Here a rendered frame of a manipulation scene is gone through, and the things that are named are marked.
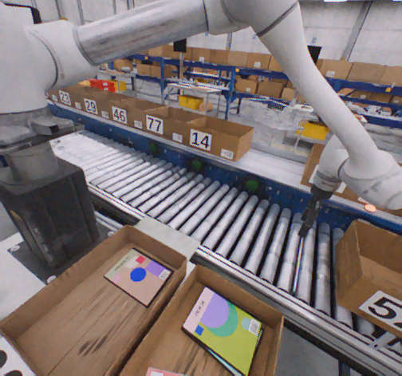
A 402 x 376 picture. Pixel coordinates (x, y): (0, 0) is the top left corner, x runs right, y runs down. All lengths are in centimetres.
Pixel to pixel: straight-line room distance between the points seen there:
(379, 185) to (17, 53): 88
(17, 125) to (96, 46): 30
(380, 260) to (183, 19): 115
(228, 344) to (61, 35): 93
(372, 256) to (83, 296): 111
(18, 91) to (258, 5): 56
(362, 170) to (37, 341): 94
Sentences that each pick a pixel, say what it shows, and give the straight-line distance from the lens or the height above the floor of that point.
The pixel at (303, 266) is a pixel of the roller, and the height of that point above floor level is 75.
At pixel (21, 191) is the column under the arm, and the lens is 69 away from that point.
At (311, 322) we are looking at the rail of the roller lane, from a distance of 85.
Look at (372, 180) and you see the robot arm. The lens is 62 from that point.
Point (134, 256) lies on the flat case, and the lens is 81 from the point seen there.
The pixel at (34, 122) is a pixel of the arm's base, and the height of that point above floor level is 124.
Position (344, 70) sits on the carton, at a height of 155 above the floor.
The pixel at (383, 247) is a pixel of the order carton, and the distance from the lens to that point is 109.
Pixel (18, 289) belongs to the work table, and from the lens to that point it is 90.
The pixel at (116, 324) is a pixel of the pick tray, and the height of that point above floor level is 76.
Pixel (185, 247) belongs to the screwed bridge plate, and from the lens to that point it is 84.
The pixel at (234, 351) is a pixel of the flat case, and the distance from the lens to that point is 65.
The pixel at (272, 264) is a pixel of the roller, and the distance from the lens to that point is 87.
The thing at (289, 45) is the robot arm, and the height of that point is 146.
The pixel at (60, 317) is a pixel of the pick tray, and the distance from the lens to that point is 78.
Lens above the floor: 141
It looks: 31 degrees down
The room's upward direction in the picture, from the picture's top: 7 degrees clockwise
